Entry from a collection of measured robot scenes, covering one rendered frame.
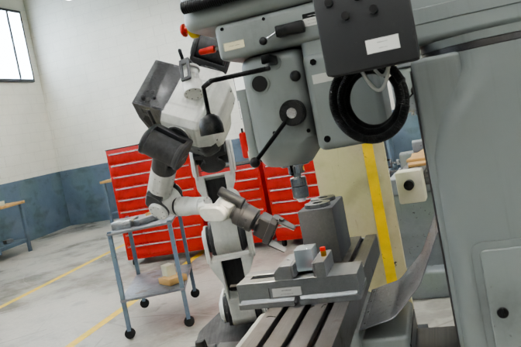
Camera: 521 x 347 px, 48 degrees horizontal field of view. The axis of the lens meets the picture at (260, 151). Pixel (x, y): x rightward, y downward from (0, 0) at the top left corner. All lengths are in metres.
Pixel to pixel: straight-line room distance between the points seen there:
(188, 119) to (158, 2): 10.04
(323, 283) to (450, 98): 0.59
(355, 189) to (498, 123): 2.05
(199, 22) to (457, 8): 0.67
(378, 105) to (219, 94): 0.71
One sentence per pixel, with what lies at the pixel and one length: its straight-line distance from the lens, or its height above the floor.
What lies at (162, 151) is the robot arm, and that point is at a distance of 1.94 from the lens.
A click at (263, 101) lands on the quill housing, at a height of 1.50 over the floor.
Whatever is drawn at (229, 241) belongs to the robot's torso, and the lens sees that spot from 2.34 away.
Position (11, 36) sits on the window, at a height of 4.08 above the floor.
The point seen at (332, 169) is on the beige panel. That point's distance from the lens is 3.43.
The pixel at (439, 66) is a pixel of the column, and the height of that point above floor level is 1.50.
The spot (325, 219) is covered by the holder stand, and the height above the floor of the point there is 1.09.
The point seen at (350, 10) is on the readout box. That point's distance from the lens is 1.28.
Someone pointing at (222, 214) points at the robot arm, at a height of 1.16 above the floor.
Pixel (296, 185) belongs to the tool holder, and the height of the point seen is 1.25.
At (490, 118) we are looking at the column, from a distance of 1.45.
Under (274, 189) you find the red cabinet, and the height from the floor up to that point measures 0.67.
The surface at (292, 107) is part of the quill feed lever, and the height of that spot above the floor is 1.47.
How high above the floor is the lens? 1.45
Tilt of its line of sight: 3 degrees down
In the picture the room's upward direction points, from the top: 11 degrees counter-clockwise
